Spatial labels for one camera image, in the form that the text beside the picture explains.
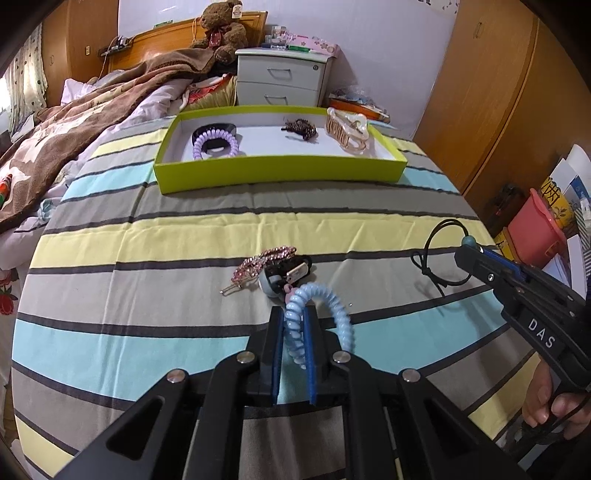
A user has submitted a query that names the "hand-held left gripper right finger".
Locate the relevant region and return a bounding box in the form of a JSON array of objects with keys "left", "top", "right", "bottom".
[{"left": 302, "top": 307, "right": 532, "bottom": 480}]

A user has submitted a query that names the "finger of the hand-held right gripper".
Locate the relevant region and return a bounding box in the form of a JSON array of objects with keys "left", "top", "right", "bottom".
[
  {"left": 455, "top": 246, "right": 561, "bottom": 317},
  {"left": 478, "top": 244, "right": 589, "bottom": 305}
]

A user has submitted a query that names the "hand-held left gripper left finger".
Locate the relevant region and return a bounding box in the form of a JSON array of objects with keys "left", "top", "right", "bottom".
[{"left": 55, "top": 307, "right": 284, "bottom": 480}]

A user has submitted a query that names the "blue spiral hair tie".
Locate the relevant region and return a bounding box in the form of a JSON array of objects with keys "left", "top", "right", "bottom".
[{"left": 283, "top": 283, "right": 354, "bottom": 371}]

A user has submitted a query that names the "black cord with bead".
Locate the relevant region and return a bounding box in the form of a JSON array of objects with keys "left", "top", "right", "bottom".
[{"left": 410, "top": 219, "right": 477, "bottom": 299}]

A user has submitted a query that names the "green cardboard box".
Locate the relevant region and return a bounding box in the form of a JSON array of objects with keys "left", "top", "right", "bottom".
[{"left": 153, "top": 105, "right": 409, "bottom": 196}]

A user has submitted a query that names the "clear hair claw clip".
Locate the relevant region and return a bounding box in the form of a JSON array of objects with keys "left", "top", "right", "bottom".
[{"left": 324, "top": 107, "right": 372, "bottom": 152}]

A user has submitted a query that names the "purple spiral hair tie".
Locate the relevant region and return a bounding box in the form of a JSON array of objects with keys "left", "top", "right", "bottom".
[{"left": 191, "top": 128, "right": 240, "bottom": 162}]

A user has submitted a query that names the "brown beaded hair clip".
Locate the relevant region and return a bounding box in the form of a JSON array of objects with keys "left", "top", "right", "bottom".
[{"left": 280, "top": 117, "right": 319, "bottom": 143}]

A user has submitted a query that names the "black wristband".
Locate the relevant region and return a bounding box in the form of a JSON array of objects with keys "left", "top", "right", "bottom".
[{"left": 191, "top": 123, "right": 239, "bottom": 156}]

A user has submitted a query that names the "person's right hand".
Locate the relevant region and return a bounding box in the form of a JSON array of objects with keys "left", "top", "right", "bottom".
[{"left": 522, "top": 364, "right": 591, "bottom": 440}]

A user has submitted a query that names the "pink plastic bucket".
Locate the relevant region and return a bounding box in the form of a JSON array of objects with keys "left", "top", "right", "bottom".
[{"left": 505, "top": 188, "right": 569, "bottom": 269}]

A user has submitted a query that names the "black white hair clip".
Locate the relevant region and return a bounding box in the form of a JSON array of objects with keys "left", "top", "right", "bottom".
[{"left": 257, "top": 257, "right": 315, "bottom": 297}]

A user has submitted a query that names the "pink rhinestone hair clip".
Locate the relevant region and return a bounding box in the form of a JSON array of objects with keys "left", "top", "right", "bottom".
[{"left": 220, "top": 246, "right": 299, "bottom": 296}]

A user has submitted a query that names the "striped bedsheet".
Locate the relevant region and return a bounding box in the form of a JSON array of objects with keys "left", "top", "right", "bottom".
[{"left": 11, "top": 124, "right": 543, "bottom": 480}]

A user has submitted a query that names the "large wooden wardrobe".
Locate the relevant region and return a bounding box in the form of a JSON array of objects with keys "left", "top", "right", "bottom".
[{"left": 413, "top": 0, "right": 591, "bottom": 210}]

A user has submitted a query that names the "orange box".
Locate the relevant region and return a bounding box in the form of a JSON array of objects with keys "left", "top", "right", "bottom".
[{"left": 328, "top": 88, "right": 391, "bottom": 126}]

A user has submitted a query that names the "red and gold pillow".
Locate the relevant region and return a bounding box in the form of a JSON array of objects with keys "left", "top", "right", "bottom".
[{"left": 182, "top": 74, "right": 239, "bottom": 112}]

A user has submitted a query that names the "grey nightstand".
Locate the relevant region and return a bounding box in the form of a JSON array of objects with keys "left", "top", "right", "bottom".
[{"left": 235, "top": 46, "right": 334, "bottom": 110}]

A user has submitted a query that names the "pink floral box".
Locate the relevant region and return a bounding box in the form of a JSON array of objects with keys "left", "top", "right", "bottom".
[{"left": 288, "top": 34, "right": 341, "bottom": 59}]

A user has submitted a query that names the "brown blanket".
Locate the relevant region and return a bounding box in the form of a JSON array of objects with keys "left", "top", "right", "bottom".
[{"left": 0, "top": 46, "right": 219, "bottom": 236}]

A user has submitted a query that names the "brown teddy bear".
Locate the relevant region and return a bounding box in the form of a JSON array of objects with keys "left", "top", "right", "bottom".
[{"left": 189, "top": 0, "right": 250, "bottom": 66}]

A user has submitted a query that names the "wooden headboard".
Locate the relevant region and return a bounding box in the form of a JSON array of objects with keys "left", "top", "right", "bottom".
[{"left": 99, "top": 11, "right": 269, "bottom": 75}]

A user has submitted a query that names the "tall wooden wardrobe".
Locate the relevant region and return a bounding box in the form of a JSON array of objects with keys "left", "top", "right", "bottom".
[{"left": 41, "top": 0, "right": 122, "bottom": 110}]

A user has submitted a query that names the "patterned curtain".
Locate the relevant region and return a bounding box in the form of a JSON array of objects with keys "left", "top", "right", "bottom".
[{"left": 6, "top": 32, "right": 49, "bottom": 136}]

